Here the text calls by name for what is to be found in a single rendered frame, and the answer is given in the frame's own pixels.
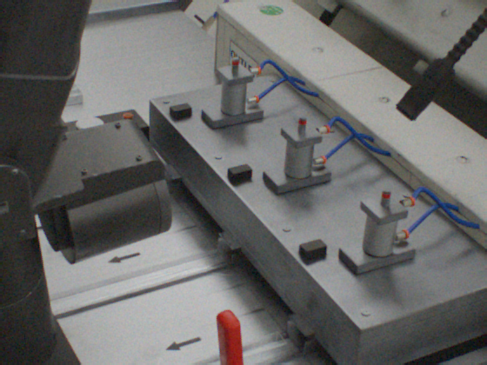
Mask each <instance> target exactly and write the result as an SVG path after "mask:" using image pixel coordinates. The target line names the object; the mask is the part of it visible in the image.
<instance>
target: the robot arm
mask: <svg viewBox="0 0 487 365"><path fill-rule="evenodd" d="M92 1H93V0H0V365H82V364H81V362H80V360H79V359H78V357H77V355H76V353H75V352H74V350H73V348H72V346H71V344H70V342H69V341H68V339H67V337H66V334H65V333H64V332H63V330H62V328H61V326H60V325H59V322H58V320H57V319H56V317H55V316H54V314H53V312H52V307H51V303H50V295H49V290H48V286H47V282H46V274H45V269H44V264H43V255H42V251H41V247H40V242H39V233H38V229H37V220H36V217H35V215H38V218H39V222H40V225H41V227H42V229H43V232H44V234H45V236H46V238H47V241H48V243H49V245H50V246H51V247H52V248H53V250H54V252H59V251H61V253H62V255H63V257H64V259H65V260H67V261H68V263H69V264H70V265H73V264H76V263H78V262H82V261H84V260H89V259H91V258H93V257H96V256H100V255H102V254H104V253H106V252H111V251H114V250H116V249H120V248H122V247H124V246H127V245H131V244H134V243H136V242H140V241H142V240H144V239H147V238H150V237H154V236H157V235H160V234H162V233H164V232H167V231H169V230H170V229H171V222H172V212H171V199H170V193H169V190H168V188H167V184H166V182H165V180H164V164H163V162H162V161H161V160H160V158H159V156H158V155H157V153H156V151H155V150H154V149H153V148H152V147H151V145H150V142H149V141H148V139H147V138H146V136H145V135H144V134H143V132H142V130H141V129H140V128H139V127H138V125H137V123H136V121H132V120H128V119H127V120H118V121H115V122H111V123H105V124H101V125H98V126H94V127H87V128H84V129H78V130H74V131H70V132H67V133H66V130H67V128H68V126H67V125H66V124H65V122H64V120H63V119H62V113H63V110H64V107H65V105H66V103H67V101H68V99H69V95H70V92H71V90H72V87H73V84H74V83H75V81H76V76H77V70H78V67H79V63H80V58H81V42H82V35H83V30H84V27H85V24H86V22H87V18H88V16H89V10H90V6H91V4H92Z"/></svg>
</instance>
